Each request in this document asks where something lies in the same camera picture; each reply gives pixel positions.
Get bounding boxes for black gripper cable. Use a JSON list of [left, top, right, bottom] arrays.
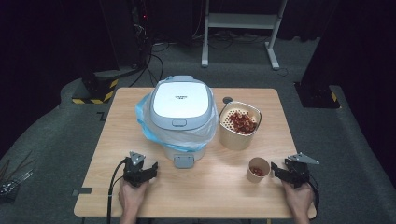
[[306, 175, 321, 219], [106, 158, 129, 224]]

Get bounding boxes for person's right hand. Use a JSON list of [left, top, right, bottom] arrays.
[[281, 180, 316, 217]]

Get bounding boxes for dark equipment rack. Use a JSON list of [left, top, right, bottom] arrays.
[[130, 0, 152, 64]]

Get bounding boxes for white grey pedal trash can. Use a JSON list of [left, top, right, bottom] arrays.
[[149, 75, 217, 170]]

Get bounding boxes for person's left hand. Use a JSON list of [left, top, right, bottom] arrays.
[[118, 178, 150, 217]]

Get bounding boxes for black floor cables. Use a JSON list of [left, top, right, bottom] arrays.
[[128, 41, 171, 89]]

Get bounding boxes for brown paper cup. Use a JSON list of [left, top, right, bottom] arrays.
[[246, 157, 271, 184]]

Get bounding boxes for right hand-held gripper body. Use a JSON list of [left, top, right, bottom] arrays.
[[283, 152, 320, 189]]

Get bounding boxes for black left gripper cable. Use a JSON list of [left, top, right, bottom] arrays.
[[106, 158, 129, 224]]

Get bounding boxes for beige container with strainer insert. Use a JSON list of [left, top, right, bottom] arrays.
[[218, 100, 262, 152]]

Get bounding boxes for grey tape strip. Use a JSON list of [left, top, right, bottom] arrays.
[[72, 187, 93, 197]]

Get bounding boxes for black yellow striped stand base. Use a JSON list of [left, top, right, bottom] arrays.
[[71, 69, 120, 105]]

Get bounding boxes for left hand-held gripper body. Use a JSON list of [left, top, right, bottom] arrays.
[[122, 151, 154, 189]]

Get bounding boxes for white metal stand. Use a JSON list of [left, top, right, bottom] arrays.
[[201, 0, 290, 71]]

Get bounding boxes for red food scraps in container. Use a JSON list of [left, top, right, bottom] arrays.
[[228, 110, 259, 135]]

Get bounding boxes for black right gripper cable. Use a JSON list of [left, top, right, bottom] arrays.
[[306, 175, 321, 219]]

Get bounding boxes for metal tools on floor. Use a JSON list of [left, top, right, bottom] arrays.
[[0, 150, 35, 198]]

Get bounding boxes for clear blue plastic bin liner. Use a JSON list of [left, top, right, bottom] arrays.
[[134, 75, 219, 153]]

